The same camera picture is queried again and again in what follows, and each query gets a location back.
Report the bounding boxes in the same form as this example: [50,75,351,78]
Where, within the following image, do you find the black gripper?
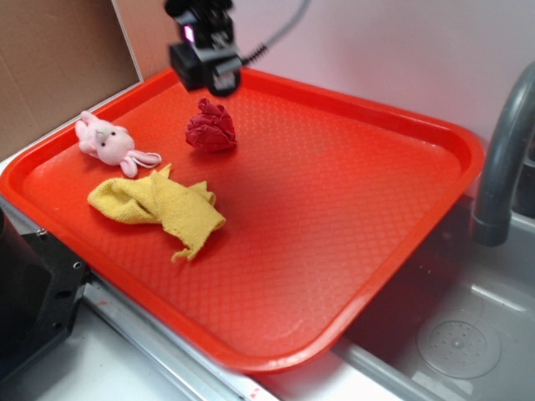
[165,1,241,97]

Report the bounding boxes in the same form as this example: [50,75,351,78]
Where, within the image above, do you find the pink plush bunny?
[74,111,162,178]

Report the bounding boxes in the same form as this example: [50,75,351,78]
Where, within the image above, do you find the grey faucet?
[470,63,534,246]

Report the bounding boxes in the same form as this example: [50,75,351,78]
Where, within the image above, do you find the brown cardboard panel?
[1,1,139,159]

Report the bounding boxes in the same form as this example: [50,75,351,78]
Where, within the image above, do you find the grey coiled cable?
[241,0,313,67]

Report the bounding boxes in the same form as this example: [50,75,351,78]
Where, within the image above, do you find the yellow cloth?
[88,165,226,261]

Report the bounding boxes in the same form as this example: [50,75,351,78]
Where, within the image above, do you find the red plastic tray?
[1,69,484,373]

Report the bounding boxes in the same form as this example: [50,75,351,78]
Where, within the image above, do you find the grey sink basin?
[334,204,534,400]

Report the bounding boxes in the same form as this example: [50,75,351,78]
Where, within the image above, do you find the crumpled red cloth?
[185,98,237,153]

